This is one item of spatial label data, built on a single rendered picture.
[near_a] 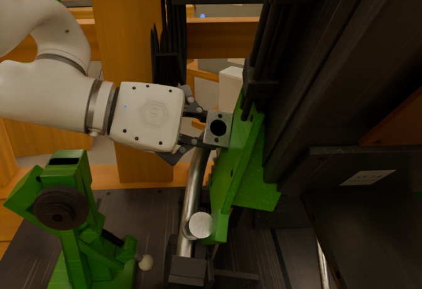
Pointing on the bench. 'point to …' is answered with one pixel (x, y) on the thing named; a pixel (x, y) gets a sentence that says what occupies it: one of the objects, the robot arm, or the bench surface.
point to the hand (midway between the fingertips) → (211, 130)
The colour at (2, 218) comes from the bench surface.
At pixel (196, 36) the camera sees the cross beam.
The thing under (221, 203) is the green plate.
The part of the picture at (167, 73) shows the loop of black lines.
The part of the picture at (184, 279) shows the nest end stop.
